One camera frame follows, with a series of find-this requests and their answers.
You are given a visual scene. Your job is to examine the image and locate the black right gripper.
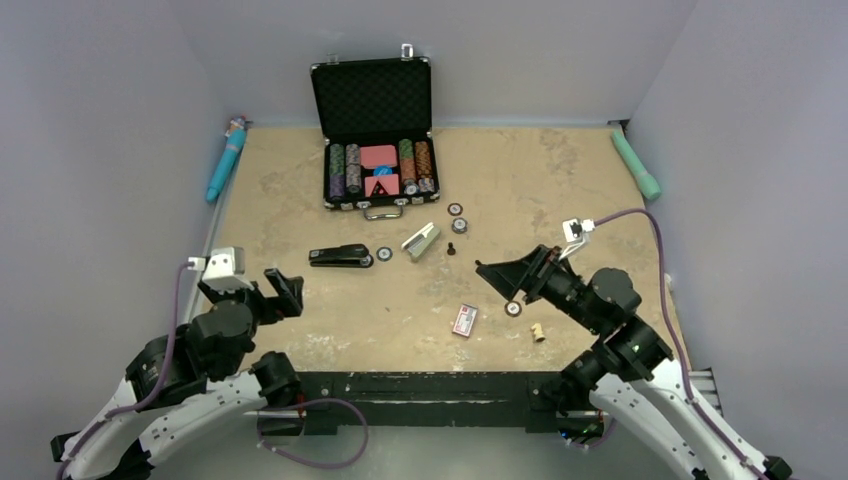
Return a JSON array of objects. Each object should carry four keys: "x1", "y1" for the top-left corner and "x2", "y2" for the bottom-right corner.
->
[{"x1": 475, "y1": 243, "x2": 603, "y2": 332}]

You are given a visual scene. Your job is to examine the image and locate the red white staple box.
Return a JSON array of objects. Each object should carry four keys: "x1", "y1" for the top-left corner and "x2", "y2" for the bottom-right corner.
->
[{"x1": 451, "y1": 304, "x2": 479, "y2": 338}]

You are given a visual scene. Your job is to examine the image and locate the black stapler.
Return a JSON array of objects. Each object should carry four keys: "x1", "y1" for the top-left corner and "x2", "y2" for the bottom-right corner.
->
[{"x1": 308, "y1": 243, "x2": 374, "y2": 268}]

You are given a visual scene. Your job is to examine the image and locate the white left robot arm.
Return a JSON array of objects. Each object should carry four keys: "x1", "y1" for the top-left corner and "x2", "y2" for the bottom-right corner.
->
[{"x1": 51, "y1": 261, "x2": 304, "y2": 479}]

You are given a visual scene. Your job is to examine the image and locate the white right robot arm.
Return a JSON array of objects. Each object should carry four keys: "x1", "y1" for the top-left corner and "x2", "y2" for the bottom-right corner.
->
[{"x1": 476, "y1": 245, "x2": 793, "y2": 479}]

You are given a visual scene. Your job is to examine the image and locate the poker chip near stapler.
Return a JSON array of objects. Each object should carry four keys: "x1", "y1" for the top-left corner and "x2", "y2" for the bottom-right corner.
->
[{"x1": 374, "y1": 247, "x2": 392, "y2": 262}]

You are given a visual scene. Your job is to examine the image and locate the brown poker chip right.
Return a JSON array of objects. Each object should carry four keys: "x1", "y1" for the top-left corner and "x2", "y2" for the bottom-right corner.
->
[{"x1": 504, "y1": 301, "x2": 523, "y2": 318}]

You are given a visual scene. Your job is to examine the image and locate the white chess rook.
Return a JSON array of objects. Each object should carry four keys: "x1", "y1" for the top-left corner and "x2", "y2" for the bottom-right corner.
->
[{"x1": 530, "y1": 323, "x2": 546, "y2": 343}]

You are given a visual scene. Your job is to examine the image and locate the grey loose poker chip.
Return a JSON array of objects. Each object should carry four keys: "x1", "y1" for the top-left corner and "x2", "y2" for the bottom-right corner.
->
[{"x1": 451, "y1": 217, "x2": 468, "y2": 234}]

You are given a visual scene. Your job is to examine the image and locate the upper loose poker chip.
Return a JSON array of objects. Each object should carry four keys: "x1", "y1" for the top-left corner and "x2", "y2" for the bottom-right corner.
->
[{"x1": 447, "y1": 203, "x2": 463, "y2": 217}]

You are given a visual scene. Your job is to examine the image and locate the blue marker pen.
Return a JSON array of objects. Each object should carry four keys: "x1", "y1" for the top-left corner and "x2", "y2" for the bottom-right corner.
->
[{"x1": 205, "y1": 115, "x2": 251, "y2": 203}]

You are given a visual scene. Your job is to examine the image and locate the green marker pen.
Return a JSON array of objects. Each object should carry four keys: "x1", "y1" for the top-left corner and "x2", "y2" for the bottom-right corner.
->
[{"x1": 610, "y1": 130, "x2": 662, "y2": 201}]

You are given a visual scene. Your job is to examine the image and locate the black poker chip case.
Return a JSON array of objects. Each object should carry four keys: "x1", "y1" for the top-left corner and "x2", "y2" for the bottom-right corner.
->
[{"x1": 310, "y1": 43, "x2": 441, "y2": 220}]

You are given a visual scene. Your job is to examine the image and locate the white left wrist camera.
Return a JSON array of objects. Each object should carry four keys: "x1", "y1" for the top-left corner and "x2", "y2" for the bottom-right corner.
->
[{"x1": 187, "y1": 246, "x2": 255, "y2": 294}]

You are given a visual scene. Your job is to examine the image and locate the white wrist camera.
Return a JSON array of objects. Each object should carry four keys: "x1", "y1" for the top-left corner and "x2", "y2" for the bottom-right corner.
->
[
  {"x1": 558, "y1": 218, "x2": 595, "y2": 261},
  {"x1": 187, "y1": 246, "x2": 255, "y2": 294}
]

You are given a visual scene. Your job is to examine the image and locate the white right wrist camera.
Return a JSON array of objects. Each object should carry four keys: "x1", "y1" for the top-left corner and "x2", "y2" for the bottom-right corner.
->
[{"x1": 558, "y1": 218, "x2": 595, "y2": 261}]

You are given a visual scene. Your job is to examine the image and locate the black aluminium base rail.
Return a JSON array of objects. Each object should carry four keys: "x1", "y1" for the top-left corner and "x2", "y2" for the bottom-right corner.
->
[{"x1": 245, "y1": 369, "x2": 720, "y2": 439}]

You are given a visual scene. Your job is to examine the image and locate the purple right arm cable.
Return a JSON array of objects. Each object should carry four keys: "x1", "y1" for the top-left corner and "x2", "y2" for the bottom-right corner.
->
[{"x1": 591, "y1": 208, "x2": 770, "y2": 480}]

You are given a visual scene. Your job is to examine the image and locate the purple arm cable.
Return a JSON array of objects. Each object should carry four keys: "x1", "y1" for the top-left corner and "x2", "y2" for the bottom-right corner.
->
[
  {"x1": 55, "y1": 262, "x2": 195, "y2": 480},
  {"x1": 591, "y1": 208, "x2": 770, "y2": 480}
]

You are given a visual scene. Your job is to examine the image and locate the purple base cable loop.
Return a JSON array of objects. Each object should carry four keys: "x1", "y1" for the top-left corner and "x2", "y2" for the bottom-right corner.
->
[{"x1": 256, "y1": 397, "x2": 370, "y2": 471}]

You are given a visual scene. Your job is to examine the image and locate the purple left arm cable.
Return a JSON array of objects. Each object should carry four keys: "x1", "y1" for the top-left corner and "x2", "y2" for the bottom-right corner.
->
[{"x1": 55, "y1": 262, "x2": 195, "y2": 480}]

